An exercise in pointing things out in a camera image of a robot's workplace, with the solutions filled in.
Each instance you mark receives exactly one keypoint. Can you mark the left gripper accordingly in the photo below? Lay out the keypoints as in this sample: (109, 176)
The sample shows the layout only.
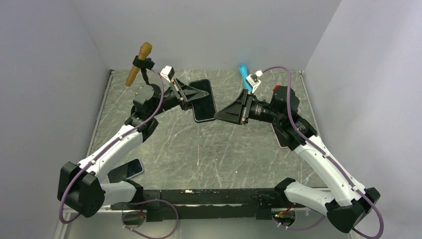
(186, 93)

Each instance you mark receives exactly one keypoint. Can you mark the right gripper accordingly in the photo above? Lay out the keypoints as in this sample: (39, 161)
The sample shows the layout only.
(231, 113)

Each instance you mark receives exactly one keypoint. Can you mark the black phone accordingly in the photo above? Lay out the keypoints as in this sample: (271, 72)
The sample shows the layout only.
(203, 109)

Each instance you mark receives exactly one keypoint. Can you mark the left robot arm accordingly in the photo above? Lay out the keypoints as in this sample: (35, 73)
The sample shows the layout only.
(98, 180)

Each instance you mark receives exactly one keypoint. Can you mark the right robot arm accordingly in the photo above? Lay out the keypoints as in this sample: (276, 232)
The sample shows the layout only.
(347, 201)

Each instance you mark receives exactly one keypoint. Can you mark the phone in pink case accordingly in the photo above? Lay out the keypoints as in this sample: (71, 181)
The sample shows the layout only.
(280, 140)

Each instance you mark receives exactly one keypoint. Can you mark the blue microphone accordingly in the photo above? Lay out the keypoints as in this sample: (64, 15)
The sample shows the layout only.
(244, 73)

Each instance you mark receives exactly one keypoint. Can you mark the black microphone stand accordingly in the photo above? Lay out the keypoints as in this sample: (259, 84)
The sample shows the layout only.
(143, 66)

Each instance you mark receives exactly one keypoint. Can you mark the gold microphone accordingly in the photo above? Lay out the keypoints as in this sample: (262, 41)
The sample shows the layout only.
(144, 52)

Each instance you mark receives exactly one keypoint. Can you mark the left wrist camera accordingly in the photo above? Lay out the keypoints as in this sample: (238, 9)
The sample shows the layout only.
(167, 73)

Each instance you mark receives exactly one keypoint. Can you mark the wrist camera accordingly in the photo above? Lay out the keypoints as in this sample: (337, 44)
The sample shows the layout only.
(253, 81)
(167, 73)

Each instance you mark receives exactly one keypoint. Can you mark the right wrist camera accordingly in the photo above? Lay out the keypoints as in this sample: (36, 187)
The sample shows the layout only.
(253, 81)

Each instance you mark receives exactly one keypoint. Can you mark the black base frame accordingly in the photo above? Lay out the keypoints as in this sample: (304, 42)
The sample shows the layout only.
(258, 203)

